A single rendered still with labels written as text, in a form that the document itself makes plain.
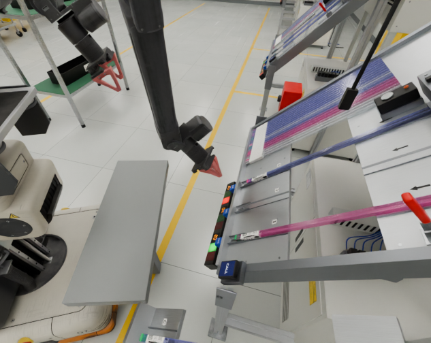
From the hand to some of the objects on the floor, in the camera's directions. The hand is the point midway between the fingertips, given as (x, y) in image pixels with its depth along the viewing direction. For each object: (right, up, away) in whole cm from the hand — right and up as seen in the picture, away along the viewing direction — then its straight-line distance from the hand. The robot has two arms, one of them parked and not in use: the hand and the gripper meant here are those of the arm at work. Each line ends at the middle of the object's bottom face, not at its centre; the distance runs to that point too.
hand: (219, 175), depth 77 cm
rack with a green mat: (-147, +82, +178) cm, 245 cm away
